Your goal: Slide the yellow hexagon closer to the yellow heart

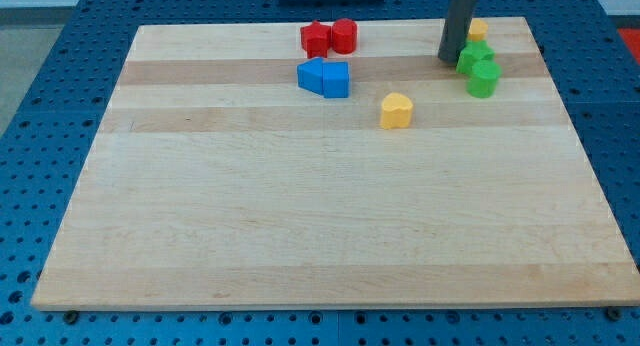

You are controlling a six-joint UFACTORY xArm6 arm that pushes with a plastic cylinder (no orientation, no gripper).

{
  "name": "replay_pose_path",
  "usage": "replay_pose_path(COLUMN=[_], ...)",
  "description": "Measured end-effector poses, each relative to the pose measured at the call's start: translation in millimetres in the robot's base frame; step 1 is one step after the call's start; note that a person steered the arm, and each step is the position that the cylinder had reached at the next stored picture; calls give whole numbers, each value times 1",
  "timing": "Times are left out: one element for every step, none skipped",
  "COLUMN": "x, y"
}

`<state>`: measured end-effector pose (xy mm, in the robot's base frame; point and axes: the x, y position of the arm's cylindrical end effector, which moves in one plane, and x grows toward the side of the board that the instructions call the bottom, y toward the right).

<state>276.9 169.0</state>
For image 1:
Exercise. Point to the yellow heart block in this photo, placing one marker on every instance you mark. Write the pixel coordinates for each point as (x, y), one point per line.
(396, 111)

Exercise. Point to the yellow hexagon block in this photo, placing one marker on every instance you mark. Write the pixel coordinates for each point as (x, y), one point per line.
(478, 30)

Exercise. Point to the blue block right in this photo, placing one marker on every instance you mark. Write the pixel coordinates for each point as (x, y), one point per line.
(336, 80)

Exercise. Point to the blue pentagon block left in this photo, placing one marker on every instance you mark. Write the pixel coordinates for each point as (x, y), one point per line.
(310, 75)

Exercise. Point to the wooden board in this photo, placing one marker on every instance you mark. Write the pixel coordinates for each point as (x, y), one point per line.
(215, 183)

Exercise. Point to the red star block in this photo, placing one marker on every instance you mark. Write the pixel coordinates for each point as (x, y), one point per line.
(315, 39)

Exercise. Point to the red cylinder block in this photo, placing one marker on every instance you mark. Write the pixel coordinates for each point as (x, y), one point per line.
(344, 34)

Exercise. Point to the green cylinder block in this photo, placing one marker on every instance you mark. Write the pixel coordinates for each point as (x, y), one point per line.
(483, 78)

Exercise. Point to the green star block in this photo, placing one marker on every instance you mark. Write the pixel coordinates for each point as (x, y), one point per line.
(473, 52)

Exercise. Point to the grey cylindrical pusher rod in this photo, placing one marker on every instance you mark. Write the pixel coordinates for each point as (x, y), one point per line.
(455, 30)

